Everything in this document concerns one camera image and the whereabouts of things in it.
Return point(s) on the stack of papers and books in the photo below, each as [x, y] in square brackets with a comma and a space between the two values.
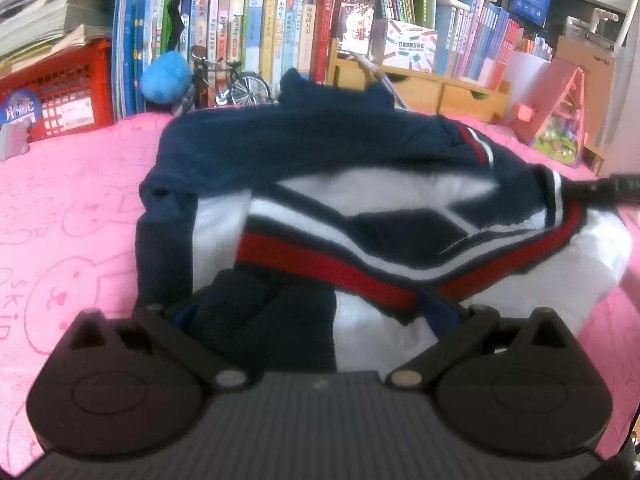
[32, 30]

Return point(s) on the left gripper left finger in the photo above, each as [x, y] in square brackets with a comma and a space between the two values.
[217, 372]

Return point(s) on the row of books right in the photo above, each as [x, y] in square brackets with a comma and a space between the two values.
[476, 38]

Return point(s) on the wooden drawer organizer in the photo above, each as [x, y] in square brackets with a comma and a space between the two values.
[423, 92]

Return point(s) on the smartphone with lit screen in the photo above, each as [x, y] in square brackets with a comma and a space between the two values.
[352, 25]

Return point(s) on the row of books left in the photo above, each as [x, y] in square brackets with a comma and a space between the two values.
[268, 37]

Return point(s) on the pink bunny pattern blanket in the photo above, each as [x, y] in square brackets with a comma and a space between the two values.
[69, 209]

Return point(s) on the row of books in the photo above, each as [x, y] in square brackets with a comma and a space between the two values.
[476, 38]
[268, 37]

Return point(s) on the miniature bicycle model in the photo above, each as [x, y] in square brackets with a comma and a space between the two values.
[239, 88]

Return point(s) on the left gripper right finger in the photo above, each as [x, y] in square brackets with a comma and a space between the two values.
[459, 331]

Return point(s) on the blue plush ball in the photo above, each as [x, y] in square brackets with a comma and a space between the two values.
[167, 79]

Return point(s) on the round blue tag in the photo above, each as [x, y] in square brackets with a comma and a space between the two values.
[20, 112]

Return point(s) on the white patterned small box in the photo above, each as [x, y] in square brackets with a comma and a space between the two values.
[409, 46]

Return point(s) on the pink triangular toy house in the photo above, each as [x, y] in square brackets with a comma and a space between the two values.
[552, 119]

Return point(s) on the brown cardboard box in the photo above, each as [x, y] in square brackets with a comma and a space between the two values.
[599, 67]

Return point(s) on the white and navy jacket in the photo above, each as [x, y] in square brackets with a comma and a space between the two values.
[332, 232]

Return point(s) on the red plastic crate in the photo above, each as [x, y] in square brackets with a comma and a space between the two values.
[70, 92]

